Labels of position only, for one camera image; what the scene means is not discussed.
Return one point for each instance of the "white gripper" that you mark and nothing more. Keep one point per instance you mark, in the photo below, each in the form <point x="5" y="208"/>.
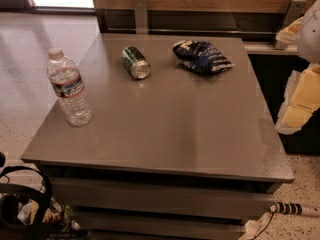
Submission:
<point x="310" y="37"/>

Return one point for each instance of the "green soda can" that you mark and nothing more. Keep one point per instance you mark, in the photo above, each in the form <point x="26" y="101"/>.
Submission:
<point x="135" y="63"/>

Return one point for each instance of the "blue chip bag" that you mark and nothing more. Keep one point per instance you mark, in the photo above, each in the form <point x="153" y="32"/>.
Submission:
<point x="201" y="57"/>

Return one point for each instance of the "grey drawer cabinet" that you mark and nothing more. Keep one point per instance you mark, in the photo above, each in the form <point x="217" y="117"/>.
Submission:
<point x="174" y="156"/>

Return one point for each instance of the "clear plastic water bottle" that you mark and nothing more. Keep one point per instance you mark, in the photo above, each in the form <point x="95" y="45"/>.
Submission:
<point x="67" y="83"/>

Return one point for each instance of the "right metal bracket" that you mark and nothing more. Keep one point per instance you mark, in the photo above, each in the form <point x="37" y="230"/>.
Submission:
<point x="293" y="12"/>

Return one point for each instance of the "metal bracket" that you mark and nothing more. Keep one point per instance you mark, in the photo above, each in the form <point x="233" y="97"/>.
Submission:
<point x="141" y="16"/>
<point x="293" y="12"/>

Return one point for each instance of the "wooden wall counter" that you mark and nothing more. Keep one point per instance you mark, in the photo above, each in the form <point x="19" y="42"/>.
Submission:
<point x="256" y="22"/>

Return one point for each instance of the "striped cable connector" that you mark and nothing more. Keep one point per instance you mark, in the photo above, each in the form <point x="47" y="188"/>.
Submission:
<point x="295" y="209"/>

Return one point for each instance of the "left metal bracket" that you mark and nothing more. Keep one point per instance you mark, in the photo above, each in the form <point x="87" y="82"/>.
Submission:
<point x="141" y="16"/>

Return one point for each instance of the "black bag with straps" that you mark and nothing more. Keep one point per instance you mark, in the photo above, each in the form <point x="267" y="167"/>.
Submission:
<point x="30" y="214"/>

